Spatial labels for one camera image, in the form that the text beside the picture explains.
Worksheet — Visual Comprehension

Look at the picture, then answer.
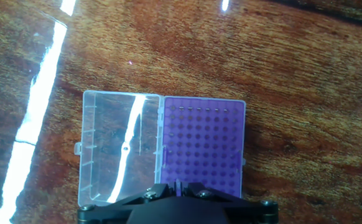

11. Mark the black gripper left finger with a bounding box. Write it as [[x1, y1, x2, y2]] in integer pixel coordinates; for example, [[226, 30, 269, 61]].
[[77, 183, 173, 224]]

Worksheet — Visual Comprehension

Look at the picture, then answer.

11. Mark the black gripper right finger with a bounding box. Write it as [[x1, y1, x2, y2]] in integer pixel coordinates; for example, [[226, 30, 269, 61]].
[[183, 182, 280, 224]]

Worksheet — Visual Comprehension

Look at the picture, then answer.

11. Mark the tall purple pipette tip box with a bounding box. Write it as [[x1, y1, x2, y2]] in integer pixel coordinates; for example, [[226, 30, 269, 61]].
[[74, 90, 247, 208]]

